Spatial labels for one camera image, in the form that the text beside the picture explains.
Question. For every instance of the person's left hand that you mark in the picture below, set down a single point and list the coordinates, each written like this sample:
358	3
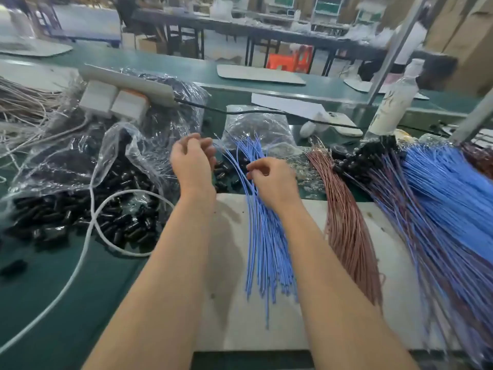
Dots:
192	162

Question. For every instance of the white spray bottle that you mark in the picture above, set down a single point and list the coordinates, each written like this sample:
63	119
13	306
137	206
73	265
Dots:
393	104

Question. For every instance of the white computer mouse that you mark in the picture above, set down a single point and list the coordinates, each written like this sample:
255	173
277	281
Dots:
308	129

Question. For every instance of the white orange charger adapter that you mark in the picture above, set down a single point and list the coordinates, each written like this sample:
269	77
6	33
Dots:
129	106

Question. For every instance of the person's right hand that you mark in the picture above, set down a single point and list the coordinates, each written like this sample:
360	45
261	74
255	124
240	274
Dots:
273	181

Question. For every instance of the short metal frame post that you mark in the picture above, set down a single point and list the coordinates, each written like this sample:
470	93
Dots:
474	119

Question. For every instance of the white paper sheet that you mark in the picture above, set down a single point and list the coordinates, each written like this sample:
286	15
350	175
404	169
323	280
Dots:
285	105

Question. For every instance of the long black-frame table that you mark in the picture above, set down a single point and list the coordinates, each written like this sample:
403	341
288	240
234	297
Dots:
231	28

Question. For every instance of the person's left forearm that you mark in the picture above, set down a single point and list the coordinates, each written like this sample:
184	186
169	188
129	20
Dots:
154	304

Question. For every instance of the pile of black plastic caps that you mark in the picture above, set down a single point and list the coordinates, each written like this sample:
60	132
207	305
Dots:
46	212

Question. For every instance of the white power strip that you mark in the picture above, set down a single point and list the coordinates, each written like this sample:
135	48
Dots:
131	81

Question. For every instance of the small clear plastic bag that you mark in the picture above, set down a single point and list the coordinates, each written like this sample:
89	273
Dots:
258	123

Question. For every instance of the white work board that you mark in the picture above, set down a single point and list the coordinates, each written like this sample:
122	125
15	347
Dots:
231	304

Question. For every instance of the large clear plastic bag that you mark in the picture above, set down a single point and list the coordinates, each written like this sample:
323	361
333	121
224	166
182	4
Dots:
154	127

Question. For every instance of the cardboard boxes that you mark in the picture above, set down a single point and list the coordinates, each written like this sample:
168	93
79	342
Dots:
470	34

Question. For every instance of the white flat tray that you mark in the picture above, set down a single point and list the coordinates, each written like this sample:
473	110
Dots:
31	47
262	74
358	86

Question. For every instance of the orange plastic stool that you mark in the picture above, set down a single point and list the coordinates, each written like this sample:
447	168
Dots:
296	59

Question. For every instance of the person's right forearm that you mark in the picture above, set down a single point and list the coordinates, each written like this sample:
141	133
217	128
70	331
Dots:
347	304

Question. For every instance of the blue table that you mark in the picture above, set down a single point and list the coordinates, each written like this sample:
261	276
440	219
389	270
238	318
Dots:
85	23

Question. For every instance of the slanted metal frame post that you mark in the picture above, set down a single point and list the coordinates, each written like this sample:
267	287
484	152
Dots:
397	46

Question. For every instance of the white flat device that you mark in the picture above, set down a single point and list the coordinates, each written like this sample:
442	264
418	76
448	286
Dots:
345	124

